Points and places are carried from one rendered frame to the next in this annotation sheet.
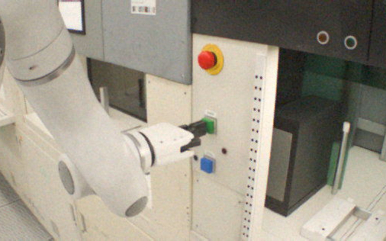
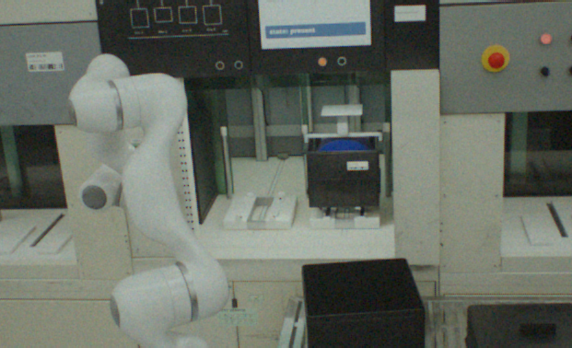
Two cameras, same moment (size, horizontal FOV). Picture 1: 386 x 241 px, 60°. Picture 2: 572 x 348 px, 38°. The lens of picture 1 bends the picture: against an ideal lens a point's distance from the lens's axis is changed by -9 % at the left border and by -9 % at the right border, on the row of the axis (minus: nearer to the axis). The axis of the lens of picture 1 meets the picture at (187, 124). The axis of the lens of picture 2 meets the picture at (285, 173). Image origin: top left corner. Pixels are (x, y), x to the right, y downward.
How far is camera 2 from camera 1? 1.59 m
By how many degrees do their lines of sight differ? 36
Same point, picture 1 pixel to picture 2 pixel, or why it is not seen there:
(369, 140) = (239, 146)
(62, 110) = (121, 138)
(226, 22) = (141, 67)
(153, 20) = (62, 75)
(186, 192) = (122, 220)
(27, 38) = not seen: hidden behind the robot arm
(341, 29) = (231, 58)
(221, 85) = not seen: hidden behind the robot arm
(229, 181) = not seen: hidden behind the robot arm
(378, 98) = (236, 99)
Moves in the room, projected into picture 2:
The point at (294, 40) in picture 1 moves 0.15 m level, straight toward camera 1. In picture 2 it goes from (200, 70) to (218, 81)
